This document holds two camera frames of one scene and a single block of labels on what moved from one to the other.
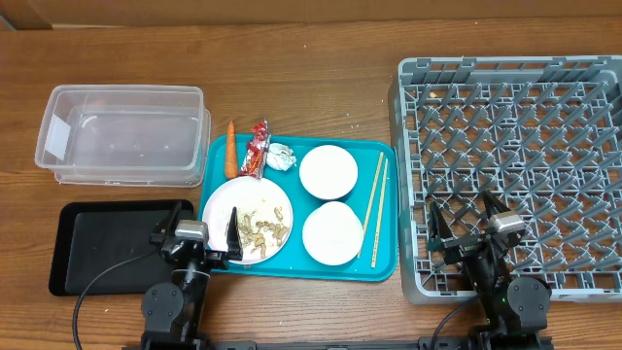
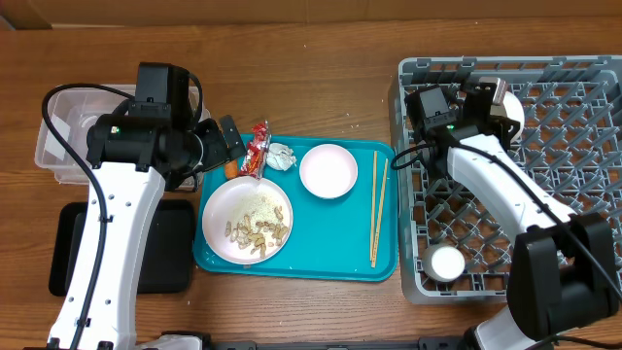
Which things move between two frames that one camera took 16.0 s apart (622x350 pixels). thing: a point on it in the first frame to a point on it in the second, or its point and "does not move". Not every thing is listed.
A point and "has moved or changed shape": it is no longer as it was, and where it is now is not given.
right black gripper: x=438 y=230 to x=501 y=127
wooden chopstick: x=371 y=203 has moved or changed shape
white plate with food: x=263 y=211 does not move
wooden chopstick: x=381 y=212 does not move
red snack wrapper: x=255 y=157 does not move
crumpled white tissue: x=280 y=157 does not move
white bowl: x=332 y=233 to x=514 y=111
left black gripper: x=232 y=247 to x=219 y=152
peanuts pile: x=250 y=230 does not move
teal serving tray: x=294 y=261 does not move
